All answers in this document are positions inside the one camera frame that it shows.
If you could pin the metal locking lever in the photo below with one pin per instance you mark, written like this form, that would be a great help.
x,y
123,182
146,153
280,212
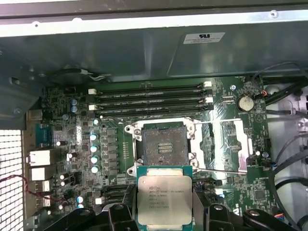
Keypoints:
x,y
118,120
223,170

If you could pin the RAM slot white clips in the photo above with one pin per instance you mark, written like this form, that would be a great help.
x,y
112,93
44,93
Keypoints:
x,y
98,201
149,104
149,90

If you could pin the black round speaker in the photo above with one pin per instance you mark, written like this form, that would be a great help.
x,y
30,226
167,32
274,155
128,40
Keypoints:
x,y
69,75

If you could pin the RAM slot black clips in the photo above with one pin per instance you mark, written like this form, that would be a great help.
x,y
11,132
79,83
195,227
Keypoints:
x,y
149,111
149,97
118,188

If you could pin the black PC case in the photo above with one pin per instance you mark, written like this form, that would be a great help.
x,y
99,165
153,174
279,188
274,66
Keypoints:
x,y
120,55

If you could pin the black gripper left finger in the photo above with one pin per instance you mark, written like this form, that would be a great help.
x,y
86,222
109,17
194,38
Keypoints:
x,y
120,216

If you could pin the coin cell battery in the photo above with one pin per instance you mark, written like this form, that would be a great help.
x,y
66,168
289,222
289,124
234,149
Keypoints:
x,y
245,103

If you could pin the silver CPU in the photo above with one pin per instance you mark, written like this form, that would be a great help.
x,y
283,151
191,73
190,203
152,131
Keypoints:
x,y
163,192

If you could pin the blue port connector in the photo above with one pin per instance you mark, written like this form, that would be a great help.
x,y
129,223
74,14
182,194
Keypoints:
x,y
43,134

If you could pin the CPU socket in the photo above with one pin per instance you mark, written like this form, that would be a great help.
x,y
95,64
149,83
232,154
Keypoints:
x,y
164,144

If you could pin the silver network port block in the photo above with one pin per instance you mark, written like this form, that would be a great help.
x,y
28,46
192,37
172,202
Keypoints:
x,y
39,157

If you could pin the green motherboard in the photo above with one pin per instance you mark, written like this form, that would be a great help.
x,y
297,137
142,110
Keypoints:
x,y
121,166

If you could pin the metal socket cover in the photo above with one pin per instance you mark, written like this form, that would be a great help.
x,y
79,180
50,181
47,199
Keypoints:
x,y
243,139

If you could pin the silver USB port block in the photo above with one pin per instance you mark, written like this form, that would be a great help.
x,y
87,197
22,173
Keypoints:
x,y
41,173

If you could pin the white certification sticker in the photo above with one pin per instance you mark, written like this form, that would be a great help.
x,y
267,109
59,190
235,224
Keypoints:
x,y
204,38

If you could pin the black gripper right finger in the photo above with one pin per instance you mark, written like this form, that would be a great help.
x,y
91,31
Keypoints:
x,y
219,219

